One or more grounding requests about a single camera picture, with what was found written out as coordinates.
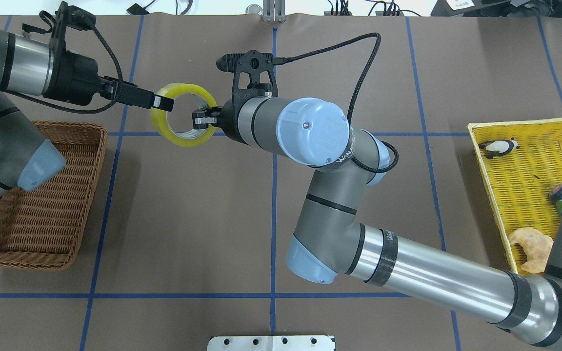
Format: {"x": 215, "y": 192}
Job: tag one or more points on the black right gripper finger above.
{"x": 205, "y": 118}

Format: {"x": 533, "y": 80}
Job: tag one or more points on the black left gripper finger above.
{"x": 131, "y": 95}

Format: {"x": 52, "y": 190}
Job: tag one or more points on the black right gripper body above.
{"x": 228, "y": 125}

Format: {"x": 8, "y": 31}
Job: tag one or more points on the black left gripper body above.
{"x": 72, "y": 78}

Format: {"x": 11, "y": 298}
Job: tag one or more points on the yellow tape roll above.
{"x": 176, "y": 126}

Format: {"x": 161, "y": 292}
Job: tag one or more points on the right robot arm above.
{"x": 435, "y": 196}

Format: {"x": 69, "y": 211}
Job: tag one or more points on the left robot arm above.
{"x": 31, "y": 69}

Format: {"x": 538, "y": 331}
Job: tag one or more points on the brown wicker basket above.
{"x": 43, "y": 229}

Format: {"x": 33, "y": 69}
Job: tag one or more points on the yellow plastic basket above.
{"x": 518, "y": 183}

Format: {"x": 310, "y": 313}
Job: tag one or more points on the small black device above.
{"x": 137, "y": 10}

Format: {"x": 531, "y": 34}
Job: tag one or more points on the black computer box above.
{"x": 497, "y": 8}

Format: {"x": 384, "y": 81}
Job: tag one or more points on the panda toy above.
{"x": 498, "y": 148}

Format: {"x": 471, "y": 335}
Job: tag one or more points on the toy croissant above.
{"x": 536, "y": 245}

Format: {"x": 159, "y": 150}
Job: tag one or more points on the green toy vegetable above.
{"x": 555, "y": 197}

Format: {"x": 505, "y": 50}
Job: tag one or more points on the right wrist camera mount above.
{"x": 253, "y": 73}

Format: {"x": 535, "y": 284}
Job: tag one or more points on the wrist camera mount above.
{"x": 253, "y": 73}
{"x": 65, "y": 17}

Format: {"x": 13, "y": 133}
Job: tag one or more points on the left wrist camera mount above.
{"x": 65, "y": 17}

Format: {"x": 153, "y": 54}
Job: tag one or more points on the aluminium frame post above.
{"x": 274, "y": 11}

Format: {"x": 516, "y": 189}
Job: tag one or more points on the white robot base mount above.
{"x": 273, "y": 343}

